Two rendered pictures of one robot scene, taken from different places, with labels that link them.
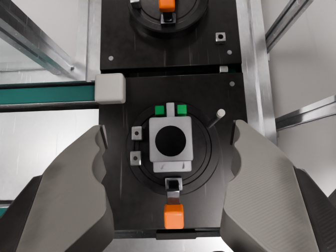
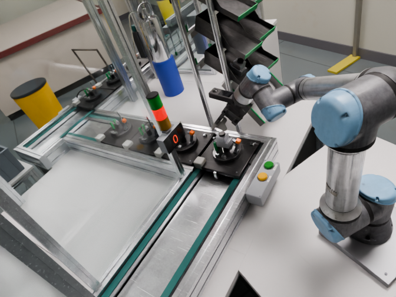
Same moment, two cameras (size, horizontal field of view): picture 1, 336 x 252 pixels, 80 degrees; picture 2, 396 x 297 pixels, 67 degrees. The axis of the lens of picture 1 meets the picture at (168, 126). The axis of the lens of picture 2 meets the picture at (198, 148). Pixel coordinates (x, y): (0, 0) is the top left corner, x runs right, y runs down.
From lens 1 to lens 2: 1.24 m
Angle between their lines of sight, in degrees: 46
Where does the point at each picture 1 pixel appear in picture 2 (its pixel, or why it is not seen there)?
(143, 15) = (185, 148)
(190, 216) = (248, 154)
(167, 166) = (227, 141)
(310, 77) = (233, 127)
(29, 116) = (188, 199)
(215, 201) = (248, 147)
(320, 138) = (253, 130)
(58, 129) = (200, 191)
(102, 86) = (198, 161)
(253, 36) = (210, 129)
